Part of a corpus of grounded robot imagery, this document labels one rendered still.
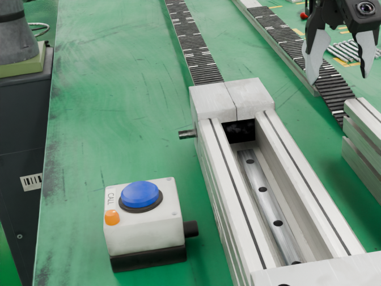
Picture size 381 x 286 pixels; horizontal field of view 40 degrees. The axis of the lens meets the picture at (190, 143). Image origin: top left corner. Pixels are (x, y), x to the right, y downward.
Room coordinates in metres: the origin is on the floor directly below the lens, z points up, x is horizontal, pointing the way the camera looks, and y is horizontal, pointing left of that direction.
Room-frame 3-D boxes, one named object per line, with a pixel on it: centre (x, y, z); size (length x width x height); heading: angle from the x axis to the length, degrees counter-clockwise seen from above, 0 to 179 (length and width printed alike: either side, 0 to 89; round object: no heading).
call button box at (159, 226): (0.46, 0.05, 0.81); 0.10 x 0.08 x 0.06; 94
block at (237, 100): (0.63, -0.05, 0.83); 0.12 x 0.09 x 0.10; 94
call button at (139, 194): (0.46, 0.06, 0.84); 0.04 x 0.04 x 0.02
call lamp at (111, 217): (0.43, 0.09, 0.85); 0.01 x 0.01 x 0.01
